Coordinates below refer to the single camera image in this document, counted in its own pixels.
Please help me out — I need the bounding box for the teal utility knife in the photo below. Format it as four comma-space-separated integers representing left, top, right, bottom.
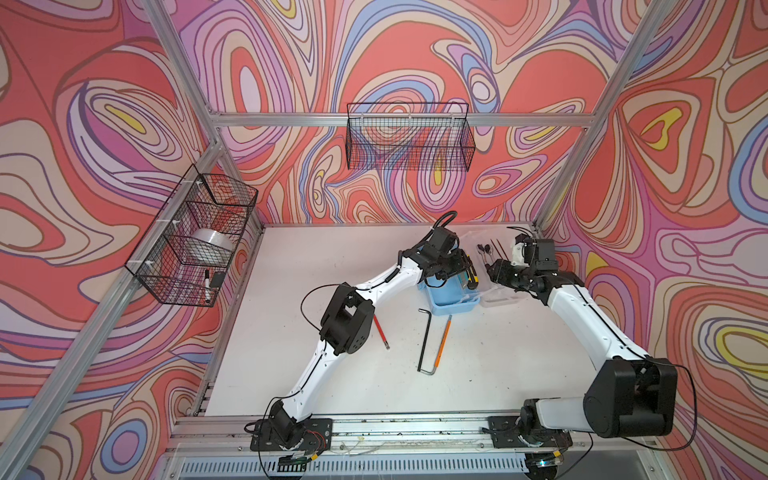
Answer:
458, 271, 470, 290

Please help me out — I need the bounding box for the blue plastic tool box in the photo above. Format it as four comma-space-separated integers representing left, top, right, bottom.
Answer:
416, 230, 529, 317

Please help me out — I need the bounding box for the orange black screwdriver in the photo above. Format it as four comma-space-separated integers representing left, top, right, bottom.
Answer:
491, 239, 505, 260

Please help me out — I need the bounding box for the red hex key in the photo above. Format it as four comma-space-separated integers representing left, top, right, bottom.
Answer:
373, 315, 391, 350

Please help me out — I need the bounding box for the yellow black utility knife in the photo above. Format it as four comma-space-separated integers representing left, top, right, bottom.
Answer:
466, 257, 479, 291

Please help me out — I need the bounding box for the small black screwdriver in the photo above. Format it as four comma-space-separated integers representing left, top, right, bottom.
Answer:
495, 239, 510, 261

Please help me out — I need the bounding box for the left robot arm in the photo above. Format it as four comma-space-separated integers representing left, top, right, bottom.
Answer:
257, 210, 467, 448

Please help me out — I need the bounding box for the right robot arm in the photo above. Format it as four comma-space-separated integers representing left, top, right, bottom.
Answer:
486, 234, 692, 447

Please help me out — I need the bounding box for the black hex key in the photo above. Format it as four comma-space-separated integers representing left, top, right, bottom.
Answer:
417, 308, 433, 375

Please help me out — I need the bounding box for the silver tape roll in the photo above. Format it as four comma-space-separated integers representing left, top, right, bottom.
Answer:
192, 228, 235, 251

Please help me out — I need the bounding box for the back wire basket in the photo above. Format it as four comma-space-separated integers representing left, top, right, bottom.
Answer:
345, 100, 476, 172

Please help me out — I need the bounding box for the wire basket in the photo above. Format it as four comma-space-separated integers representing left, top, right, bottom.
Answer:
124, 166, 259, 307
345, 100, 476, 172

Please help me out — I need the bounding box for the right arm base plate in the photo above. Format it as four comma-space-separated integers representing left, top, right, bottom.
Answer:
480, 415, 573, 450

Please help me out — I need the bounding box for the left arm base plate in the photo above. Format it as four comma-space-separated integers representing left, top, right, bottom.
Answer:
245, 417, 334, 454

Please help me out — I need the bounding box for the left wire basket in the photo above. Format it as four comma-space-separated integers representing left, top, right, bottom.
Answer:
124, 166, 259, 307

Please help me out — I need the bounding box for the aluminium front rail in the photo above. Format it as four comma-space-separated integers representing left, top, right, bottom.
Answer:
154, 411, 675, 479

